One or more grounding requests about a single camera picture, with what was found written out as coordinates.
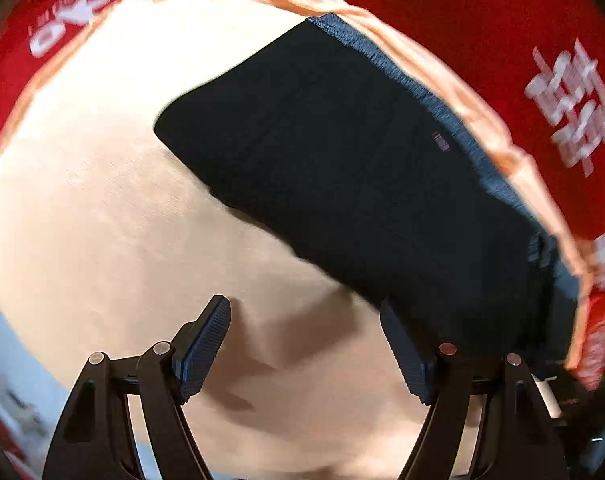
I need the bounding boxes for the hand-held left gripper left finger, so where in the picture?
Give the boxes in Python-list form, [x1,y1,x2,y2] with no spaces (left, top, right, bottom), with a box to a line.
[42,294,232,480]

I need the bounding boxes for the cream cloth with blue bands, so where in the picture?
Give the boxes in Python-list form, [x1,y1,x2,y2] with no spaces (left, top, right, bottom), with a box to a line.
[0,0,599,480]

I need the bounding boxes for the black pants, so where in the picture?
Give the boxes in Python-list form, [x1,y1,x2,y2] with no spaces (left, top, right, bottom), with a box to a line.
[153,14,581,362]

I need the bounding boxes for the red printed blanket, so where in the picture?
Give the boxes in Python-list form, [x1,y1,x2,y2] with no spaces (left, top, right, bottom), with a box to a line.
[0,0,605,393]

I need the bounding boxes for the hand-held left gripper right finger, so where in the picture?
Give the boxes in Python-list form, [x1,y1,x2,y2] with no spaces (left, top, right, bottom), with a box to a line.
[380,297,569,480]

